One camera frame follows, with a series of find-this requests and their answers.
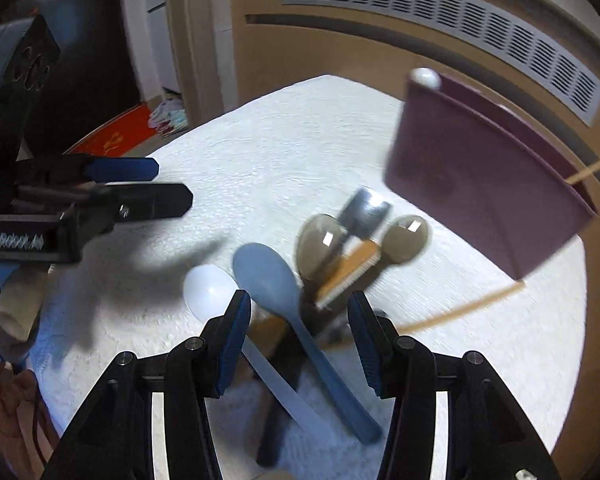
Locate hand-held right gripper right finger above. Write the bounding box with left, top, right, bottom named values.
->
left=347, top=291, right=561, bottom=480

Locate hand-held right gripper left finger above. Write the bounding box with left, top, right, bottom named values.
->
left=42, top=290, right=252, bottom=480

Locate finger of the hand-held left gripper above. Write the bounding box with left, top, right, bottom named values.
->
left=14, top=183, right=193, bottom=251
left=19, top=156, right=160, bottom=186

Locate white plastic spoon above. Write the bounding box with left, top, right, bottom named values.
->
left=182, top=265, right=331, bottom=436
left=411, top=67, right=442, bottom=92

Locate blue plastic spoon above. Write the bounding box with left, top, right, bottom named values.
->
left=231, top=242, right=384, bottom=445

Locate wooden utensil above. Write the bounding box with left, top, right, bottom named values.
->
left=314, top=239, right=380, bottom=311

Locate wooden chopstick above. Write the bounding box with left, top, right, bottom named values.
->
left=566, top=156, right=600, bottom=186
left=396, top=281, right=527, bottom=334

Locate black handled metal spoon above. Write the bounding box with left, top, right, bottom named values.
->
left=337, top=186, right=392, bottom=240

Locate maroon utensil holder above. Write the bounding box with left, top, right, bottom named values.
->
left=384, top=71, right=599, bottom=282

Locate person's left hand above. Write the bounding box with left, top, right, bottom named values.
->
left=0, top=265, right=48, bottom=353

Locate red floor mat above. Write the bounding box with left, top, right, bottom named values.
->
left=61, top=104, right=167, bottom=162

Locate pile of light cloth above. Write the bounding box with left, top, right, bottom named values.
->
left=147, top=91, right=190, bottom=137

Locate dark round appliance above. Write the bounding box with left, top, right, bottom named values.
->
left=10, top=0, right=141, bottom=111

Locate white tablecloth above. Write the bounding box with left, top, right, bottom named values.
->
left=27, top=74, right=588, bottom=480

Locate brown clothing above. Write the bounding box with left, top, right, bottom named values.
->
left=0, top=355, right=62, bottom=480

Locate grey vent grille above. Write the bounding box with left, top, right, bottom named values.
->
left=280, top=0, right=600, bottom=127

